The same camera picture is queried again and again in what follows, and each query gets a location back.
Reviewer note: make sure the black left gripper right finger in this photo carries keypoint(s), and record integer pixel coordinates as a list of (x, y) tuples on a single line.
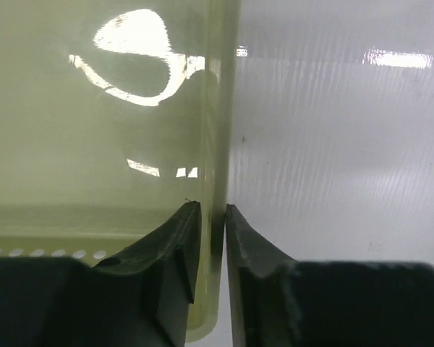
[(279, 301)]

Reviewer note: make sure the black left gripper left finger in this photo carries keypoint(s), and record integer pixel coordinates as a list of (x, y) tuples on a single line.
[(59, 292)]

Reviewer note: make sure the green plastic basket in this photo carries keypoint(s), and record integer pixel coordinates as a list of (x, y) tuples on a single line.
[(113, 114)]

